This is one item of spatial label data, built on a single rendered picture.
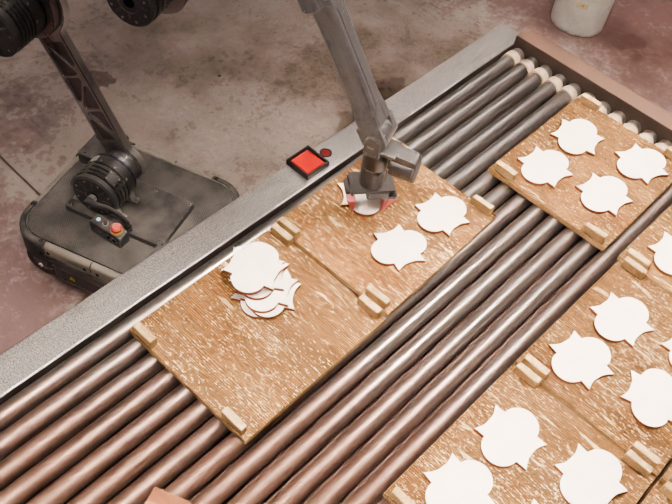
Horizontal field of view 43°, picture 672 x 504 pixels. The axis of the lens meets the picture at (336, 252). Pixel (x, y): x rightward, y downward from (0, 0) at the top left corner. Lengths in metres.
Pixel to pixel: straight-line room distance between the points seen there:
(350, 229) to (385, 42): 2.15
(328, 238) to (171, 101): 1.82
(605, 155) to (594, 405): 0.75
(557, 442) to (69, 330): 1.01
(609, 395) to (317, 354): 0.61
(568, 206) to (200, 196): 1.33
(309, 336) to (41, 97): 2.21
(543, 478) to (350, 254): 0.64
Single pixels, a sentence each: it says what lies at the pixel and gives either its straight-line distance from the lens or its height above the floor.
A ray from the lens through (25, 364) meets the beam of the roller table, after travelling 1.83.
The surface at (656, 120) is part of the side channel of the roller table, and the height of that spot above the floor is 0.95.
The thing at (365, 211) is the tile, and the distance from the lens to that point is 2.01.
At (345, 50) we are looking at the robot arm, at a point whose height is 1.40.
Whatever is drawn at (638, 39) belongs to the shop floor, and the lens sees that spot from 4.49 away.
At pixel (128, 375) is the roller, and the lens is 1.77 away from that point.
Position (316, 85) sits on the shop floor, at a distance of 3.76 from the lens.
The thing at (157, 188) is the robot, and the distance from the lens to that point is 2.97.
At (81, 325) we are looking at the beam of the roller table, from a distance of 1.86.
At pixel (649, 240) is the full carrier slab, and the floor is 0.94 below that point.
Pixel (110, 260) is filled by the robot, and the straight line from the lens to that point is 2.81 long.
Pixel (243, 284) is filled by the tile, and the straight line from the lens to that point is 1.79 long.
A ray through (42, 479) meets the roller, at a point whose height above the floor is 0.91.
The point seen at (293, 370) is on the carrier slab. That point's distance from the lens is 1.75.
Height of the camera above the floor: 2.44
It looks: 51 degrees down
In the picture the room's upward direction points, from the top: 9 degrees clockwise
